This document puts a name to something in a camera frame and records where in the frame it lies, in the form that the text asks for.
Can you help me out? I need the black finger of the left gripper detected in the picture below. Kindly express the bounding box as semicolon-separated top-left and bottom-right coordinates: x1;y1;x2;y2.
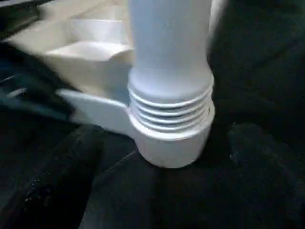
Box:
0;42;77;125

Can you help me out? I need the white plastic table leg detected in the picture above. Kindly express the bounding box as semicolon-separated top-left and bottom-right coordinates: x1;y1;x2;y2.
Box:
127;0;215;134

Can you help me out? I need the black mat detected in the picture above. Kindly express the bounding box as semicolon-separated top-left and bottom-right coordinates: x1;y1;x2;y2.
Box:
0;0;305;229

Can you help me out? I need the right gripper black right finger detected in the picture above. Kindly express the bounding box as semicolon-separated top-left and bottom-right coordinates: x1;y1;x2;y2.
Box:
225;123;305;229

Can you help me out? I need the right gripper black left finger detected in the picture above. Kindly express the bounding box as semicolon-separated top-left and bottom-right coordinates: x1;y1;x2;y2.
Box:
0;123;106;229

